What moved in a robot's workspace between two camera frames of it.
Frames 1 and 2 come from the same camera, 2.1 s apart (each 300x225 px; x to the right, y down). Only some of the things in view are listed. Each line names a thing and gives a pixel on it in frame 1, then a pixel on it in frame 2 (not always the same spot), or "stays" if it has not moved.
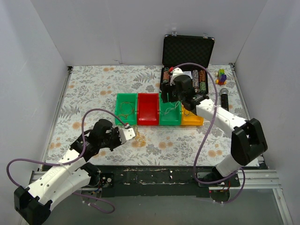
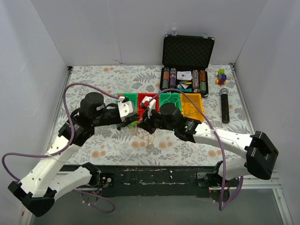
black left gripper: (115, 139) → (125, 121)
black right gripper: (165, 93) → (148, 122)
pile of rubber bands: (140, 138) → (148, 138)
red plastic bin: (148, 109) stays
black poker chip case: (191, 53) stays
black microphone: (224, 93) stays
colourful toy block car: (221, 78) stays
